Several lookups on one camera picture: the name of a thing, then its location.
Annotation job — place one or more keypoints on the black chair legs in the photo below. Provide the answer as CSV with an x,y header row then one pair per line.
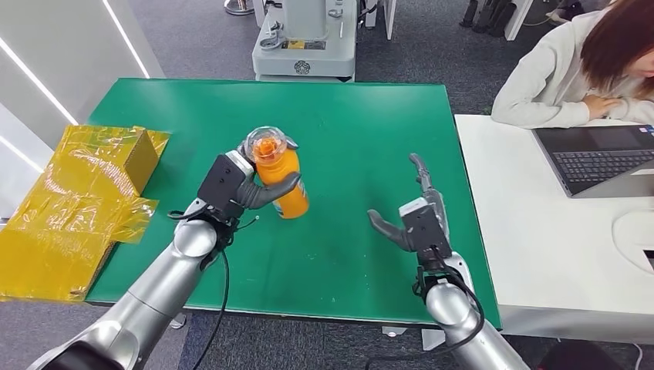
x,y
485,18

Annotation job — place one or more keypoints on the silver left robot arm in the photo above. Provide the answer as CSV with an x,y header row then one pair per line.
x,y
153,296

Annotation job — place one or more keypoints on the grey laptop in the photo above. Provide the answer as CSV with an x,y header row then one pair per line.
x,y
592,163

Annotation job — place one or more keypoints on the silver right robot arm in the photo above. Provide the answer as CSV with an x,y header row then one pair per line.
x,y
460,321

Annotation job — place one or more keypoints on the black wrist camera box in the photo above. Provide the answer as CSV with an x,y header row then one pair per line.
x,y
426,230
222,184

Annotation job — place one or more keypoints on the person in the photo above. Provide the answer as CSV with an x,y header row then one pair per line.
x,y
541,76

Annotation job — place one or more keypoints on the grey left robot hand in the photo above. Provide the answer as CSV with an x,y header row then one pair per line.
x,y
265,194

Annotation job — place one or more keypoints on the yellow taped cardboard box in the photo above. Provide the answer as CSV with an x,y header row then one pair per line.
x,y
66,204

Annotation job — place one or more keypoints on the white board panel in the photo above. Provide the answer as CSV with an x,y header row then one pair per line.
x,y
516,20

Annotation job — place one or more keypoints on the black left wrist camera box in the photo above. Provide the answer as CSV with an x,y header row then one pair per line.
x,y
222,184

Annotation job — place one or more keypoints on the person's hand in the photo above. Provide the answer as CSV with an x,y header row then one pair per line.
x,y
600,106

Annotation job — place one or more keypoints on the white desk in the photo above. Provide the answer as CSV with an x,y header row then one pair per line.
x,y
536,230

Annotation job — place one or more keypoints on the round white object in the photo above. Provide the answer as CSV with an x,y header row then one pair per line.
x,y
631,235

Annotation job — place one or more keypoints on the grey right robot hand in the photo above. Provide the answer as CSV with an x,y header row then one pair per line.
x,y
391,235

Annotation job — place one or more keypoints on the grey wheeled machine base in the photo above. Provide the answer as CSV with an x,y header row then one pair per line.
x,y
306,56

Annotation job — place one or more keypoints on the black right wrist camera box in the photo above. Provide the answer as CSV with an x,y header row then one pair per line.
x,y
426,230

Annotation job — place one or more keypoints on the green topped table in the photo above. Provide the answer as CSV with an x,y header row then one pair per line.
x,y
332,127

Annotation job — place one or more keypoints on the orange detergent bottle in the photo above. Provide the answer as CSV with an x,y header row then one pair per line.
x,y
278,163

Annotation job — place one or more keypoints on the chrome stand base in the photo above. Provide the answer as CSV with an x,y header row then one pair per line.
x,y
237,7

